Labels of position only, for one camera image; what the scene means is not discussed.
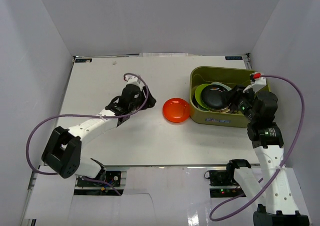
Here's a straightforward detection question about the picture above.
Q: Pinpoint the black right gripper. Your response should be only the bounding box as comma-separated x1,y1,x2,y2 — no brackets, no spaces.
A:
218,84,258,123

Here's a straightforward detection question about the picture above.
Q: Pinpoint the light blue rectangular dish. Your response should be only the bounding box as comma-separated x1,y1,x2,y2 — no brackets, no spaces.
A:
212,82,231,91

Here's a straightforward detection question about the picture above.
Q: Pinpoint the cream plate with black patch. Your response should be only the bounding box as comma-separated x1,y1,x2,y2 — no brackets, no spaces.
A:
197,104,230,113

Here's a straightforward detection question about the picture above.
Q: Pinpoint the black round plate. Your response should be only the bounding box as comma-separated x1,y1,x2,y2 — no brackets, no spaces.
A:
200,84,228,110

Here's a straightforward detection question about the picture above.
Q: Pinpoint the orange round plate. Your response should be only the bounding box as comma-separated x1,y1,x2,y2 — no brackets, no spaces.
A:
162,98,190,123

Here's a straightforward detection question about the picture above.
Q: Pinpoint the lime green round plate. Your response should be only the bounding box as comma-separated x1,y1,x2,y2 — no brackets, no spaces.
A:
194,84,210,110

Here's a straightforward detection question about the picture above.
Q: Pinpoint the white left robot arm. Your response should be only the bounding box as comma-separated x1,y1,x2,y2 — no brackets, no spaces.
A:
41,84,156,185

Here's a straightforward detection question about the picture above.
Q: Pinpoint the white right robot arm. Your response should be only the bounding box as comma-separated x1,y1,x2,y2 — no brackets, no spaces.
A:
223,85,310,225

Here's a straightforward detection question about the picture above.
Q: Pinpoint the olive green plastic bin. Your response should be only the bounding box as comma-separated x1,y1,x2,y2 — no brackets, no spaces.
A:
189,66,270,128

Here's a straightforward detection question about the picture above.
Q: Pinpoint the right blue table label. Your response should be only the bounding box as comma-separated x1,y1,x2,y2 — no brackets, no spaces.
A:
225,56,243,61

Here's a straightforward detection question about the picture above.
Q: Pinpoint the blue table label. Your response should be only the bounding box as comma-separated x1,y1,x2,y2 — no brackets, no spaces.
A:
74,58,92,63
225,56,243,61

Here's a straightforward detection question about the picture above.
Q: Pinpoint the left blue table label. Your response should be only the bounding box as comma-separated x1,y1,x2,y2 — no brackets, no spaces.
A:
74,58,92,63

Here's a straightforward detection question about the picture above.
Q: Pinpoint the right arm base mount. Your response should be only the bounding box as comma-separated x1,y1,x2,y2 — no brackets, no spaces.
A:
203,170,245,198

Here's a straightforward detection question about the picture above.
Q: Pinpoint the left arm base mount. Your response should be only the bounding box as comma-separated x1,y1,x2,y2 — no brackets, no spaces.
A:
74,171,123,196

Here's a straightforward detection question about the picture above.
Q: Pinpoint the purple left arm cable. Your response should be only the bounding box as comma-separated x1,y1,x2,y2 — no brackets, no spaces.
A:
25,72,150,195

